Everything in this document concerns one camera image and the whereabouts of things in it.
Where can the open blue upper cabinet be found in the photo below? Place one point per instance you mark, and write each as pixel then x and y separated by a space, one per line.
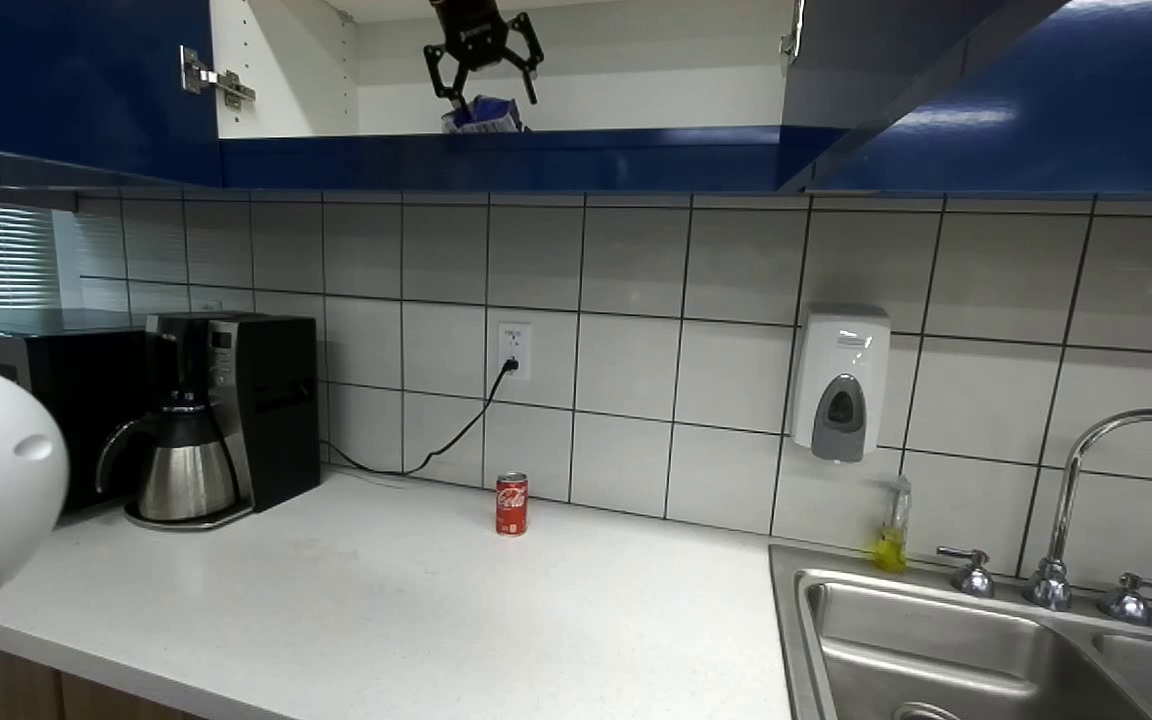
pixel 637 96

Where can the white wall outlet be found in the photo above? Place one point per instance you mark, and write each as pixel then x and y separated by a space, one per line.
pixel 515 350

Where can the steel coffee carafe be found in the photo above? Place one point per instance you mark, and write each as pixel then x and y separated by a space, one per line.
pixel 191 474

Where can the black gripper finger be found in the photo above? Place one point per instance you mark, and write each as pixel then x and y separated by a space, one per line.
pixel 434 54
pixel 530 57

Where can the blue snack packet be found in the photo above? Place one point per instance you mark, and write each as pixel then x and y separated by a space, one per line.
pixel 486 114

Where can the yellow dish soap bottle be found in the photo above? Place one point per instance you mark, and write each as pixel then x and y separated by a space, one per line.
pixel 887 548

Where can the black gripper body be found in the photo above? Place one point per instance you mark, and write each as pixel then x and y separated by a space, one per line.
pixel 473 29

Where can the chrome sink faucet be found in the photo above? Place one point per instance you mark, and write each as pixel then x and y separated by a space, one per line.
pixel 1054 504

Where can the stainless steel double sink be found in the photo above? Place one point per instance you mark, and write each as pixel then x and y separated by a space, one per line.
pixel 862 645

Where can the white soap dispenser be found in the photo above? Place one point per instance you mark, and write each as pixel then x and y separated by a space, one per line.
pixel 836 398

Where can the black microwave oven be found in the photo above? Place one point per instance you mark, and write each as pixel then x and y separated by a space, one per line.
pixel 88 382

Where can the black steel coffee maker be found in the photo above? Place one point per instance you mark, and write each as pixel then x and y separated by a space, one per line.
pixel 263 373

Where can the red soda can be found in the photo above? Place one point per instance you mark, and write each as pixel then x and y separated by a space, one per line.
pixel 515 504

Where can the blue cabinet door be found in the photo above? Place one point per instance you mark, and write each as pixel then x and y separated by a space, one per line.
pixel 858 64

